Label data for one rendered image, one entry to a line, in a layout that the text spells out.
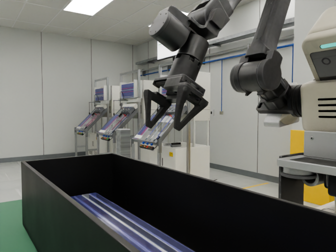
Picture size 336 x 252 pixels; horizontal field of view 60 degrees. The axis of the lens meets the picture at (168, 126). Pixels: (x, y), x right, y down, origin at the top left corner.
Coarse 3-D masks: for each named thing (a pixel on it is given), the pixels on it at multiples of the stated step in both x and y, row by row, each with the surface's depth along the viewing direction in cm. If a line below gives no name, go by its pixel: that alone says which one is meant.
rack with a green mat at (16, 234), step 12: (120, 132) 76; (120, 144) 76; (0, 204) 61; (12, 204) 61; (0, 216) 54; (12, 216) 54; (0, 228) 49; (12, 228) 49; (24, 228) 49; (0, 240) 44; (12, 240) 44; (24, 240) 44
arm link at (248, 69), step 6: (258, 60) 71; (246, 66) 72; (252, 66) 70; (240, 72) 73; (246, 72) 71; (252, 72) 70; (240, 78) 73; (246, 78) 71; (252, 78) 70; (240, 84) 74; (246, 84) 72; (252, 84) 71; (258, 84) 70; (246, 90) 74; (252, 90) 73; (258, 90) 72; (264, 90) 71
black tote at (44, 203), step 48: (48, 192) 34; (96, 192) 57; (144, 192) 49; (192, 192) 39; (240, 192) 32; (48, 240) 35; (96, 240) 22; (192, 240) 39; (240, 240) 32; (288, 240) 27
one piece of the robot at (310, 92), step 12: (300, 84) 75; (312, 84) 68; (324, 84) 66; (288, 96) 75; (300, 96) 72; (312, 96) 68; (324, 96) 66; (288, 108) 75; (300, 108) 73; (312, 108) 69; (324, 108) 67; (312, 120) 69; (324, 120) 67; (324, 180) 68
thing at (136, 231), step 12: (84, 204) 48; (96, 204) 47; (108, 204) 47; (96, 216) 42; (108, 216) 42; (120, 216) 42; (132, 216) 42; (120, 228) 38; (132, 228) 38; (144, 228) 38; (132, 240) 34; (144, 240) 34; (156, 240) 34; (168, 240) 34
